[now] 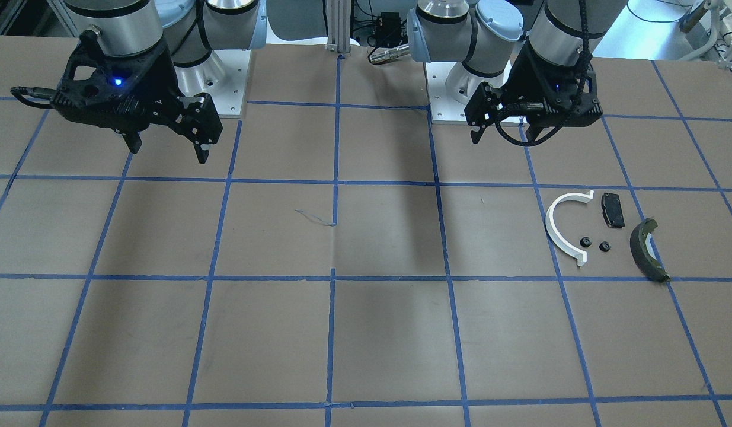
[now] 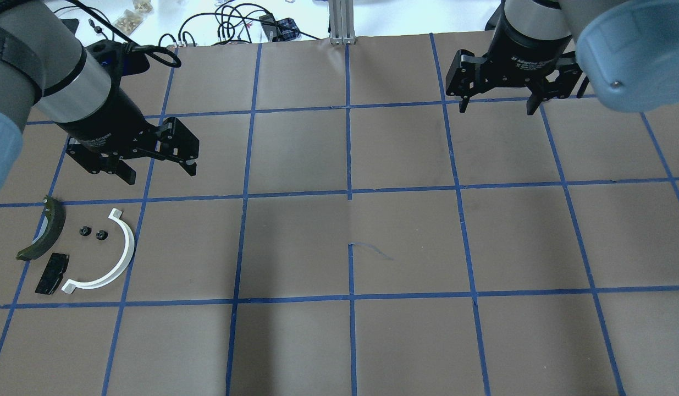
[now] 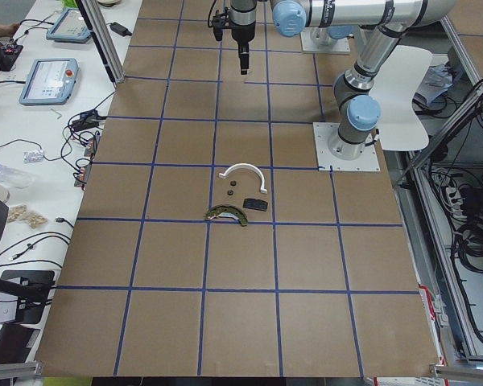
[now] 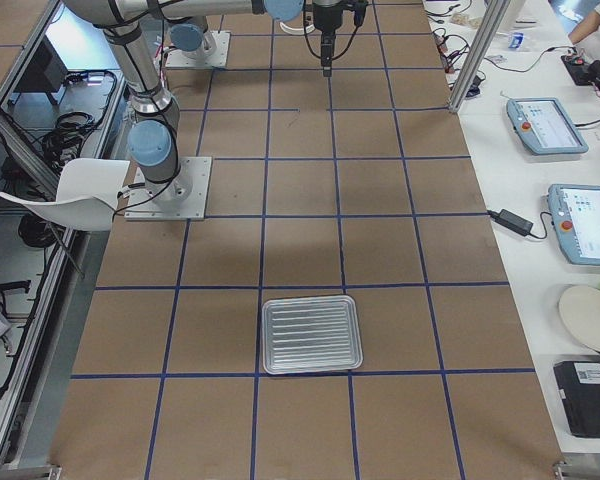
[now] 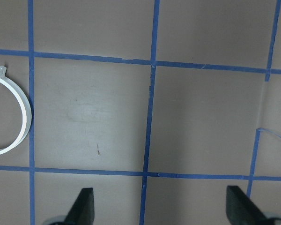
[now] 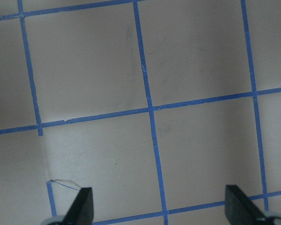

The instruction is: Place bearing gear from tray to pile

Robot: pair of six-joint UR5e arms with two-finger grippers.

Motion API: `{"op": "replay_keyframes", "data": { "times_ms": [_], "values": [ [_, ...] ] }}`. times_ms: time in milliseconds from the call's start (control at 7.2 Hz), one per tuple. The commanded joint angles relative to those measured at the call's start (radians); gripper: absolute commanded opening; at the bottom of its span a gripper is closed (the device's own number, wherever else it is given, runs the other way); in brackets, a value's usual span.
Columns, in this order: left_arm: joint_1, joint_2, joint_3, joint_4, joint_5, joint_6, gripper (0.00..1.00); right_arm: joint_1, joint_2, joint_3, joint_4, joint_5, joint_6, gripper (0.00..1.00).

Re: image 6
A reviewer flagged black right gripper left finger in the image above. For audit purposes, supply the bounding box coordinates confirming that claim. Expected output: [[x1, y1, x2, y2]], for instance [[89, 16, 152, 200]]
[[63, 187, 94, 225]]

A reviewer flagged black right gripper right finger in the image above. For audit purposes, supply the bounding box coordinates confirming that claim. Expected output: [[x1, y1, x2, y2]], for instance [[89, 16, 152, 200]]
[[225, 185, 269, 225]]

